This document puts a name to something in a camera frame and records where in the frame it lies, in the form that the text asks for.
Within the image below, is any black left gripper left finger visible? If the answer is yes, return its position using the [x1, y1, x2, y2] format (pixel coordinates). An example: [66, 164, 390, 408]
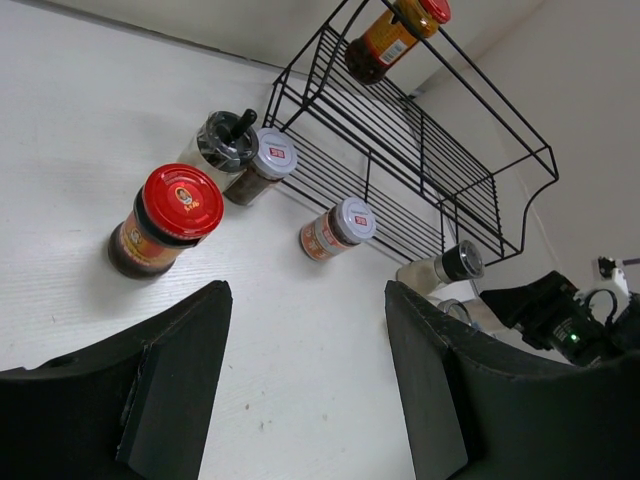
[1, 281, 233, 479]

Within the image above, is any black knob grinder jar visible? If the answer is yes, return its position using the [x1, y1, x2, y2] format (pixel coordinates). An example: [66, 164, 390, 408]
[177, 109, 259, 192]

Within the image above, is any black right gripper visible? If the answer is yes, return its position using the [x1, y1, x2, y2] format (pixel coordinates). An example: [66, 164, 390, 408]
[480, 271, 615, 367]

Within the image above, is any red lid chili jar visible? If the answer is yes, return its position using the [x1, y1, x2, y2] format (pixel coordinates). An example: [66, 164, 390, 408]
[344, 0, 451, 86]
[107, 163, 224, 279]

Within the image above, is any black collar pepper shaker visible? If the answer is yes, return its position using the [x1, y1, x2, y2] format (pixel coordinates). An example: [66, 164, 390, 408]
[396, 240, 485, 297]

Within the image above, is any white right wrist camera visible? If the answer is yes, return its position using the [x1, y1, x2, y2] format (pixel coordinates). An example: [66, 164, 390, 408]
[593, 256, 639, 313]

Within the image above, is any wide clear glass jar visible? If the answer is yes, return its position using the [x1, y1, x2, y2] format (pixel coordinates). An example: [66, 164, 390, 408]
[437, 299, 474, 326]

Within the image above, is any silver lid blue label shaker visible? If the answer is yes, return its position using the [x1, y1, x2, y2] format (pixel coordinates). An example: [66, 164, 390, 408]
[464, 298, 521, 340]

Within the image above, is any black wire rack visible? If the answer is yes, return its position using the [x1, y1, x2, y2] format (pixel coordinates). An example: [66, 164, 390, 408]
[264, 1, 559, 265]

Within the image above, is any white lid dark spice jar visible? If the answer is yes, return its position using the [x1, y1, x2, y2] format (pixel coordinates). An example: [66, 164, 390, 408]
[224, 128, 298, 206]

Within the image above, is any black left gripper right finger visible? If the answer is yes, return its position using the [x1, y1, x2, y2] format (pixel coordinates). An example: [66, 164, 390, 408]
[385, 281, 639, 479]

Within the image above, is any white lid orange spice jar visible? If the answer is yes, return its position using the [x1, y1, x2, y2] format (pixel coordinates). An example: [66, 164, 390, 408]
[299, 197, 377, 262]

